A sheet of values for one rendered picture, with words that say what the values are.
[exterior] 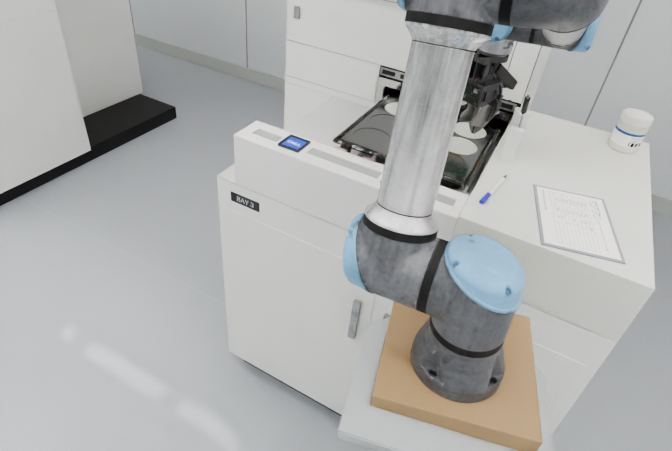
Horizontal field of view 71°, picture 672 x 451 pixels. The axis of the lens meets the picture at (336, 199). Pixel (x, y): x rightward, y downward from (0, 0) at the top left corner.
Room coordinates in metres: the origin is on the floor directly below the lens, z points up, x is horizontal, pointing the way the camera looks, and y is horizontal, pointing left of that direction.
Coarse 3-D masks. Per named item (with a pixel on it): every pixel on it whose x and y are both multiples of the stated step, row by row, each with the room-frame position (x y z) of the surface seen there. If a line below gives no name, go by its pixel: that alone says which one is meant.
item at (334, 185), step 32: (256, 128) 1.01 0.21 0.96; (256, 160) 0.94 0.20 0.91; (288, 160) 0.91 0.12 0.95; (320, 160) 0.90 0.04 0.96; (352, 160) 0.92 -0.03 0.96; (288, 192) 0.91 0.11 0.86; (320, 192) 0.87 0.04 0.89; (352, 192) 0.84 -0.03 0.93; (448, 192) 0.83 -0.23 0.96; (448, 224) 0.75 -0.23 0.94
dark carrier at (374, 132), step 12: (384, 108) 1.34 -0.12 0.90; (372, 120) 1.25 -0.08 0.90; (384, 120) 1.26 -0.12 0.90; (348, 132) 1.16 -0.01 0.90; (360, 132) 1.17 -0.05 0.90; (372, 132) 1.18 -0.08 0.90; (384, 132) 1.18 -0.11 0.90; (492, 132) 1.26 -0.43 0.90; (360, 144) 1.10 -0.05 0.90; (372, 144) 1.11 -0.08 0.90; (384, 144) 1.12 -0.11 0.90; (480, 144) 1.18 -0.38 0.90; (456, 156) 1.10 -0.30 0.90; (468, 156) 1.10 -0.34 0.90; (444, 168) 1.03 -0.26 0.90; (456, 168) 1.03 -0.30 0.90; (468, 168) 1.04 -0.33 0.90
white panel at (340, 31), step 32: (288, 0) 1.65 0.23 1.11; (320, 0) 1.60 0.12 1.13; (352, 0) 1.55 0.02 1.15; (384, 0) 1.51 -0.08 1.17; (288, 32) 1.64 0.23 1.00; (320, 32) 1.59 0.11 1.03; (352, 32) 1.54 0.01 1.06; (384, 32) 1.50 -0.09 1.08; (288, 64) 1.64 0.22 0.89; (320, 64) 1.59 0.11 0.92; (352, 64) 1.54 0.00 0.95; (384, 64) 1.49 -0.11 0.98; (512, 64) 1.33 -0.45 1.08; (352, 96) 1.53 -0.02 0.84; (512, 96) 1.32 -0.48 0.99
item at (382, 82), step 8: (384, 80) 1.48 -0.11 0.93; (392, 80) 1.46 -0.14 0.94; (376, 88) 1.49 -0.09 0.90; (384, 88) 1.48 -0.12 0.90; (400, 88) 1.45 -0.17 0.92; (376, 96) 1.48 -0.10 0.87; (384, 96) 1.49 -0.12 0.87; (464, 104) 1.36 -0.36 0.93; (504, 112) 1.31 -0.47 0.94; (504, 120) 1.31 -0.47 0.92
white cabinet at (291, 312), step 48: (240, 192) 0.96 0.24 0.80; (240, 240) 0.96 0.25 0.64; (288, 240) 0.90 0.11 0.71; (336, 240) 0.85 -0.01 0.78; (240, 288) 0.97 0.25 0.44; (288, 288) 0.90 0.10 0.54; (336, 288) 0.84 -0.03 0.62; (240, 336) 0.97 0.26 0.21; (288, 336) 0.89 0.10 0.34; (336, 336) 0.83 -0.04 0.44; (576, 336) 0.63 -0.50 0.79; (288, 384) 0.89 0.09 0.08; (336, 384) 0.82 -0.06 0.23; (576, 384) 0.61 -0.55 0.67
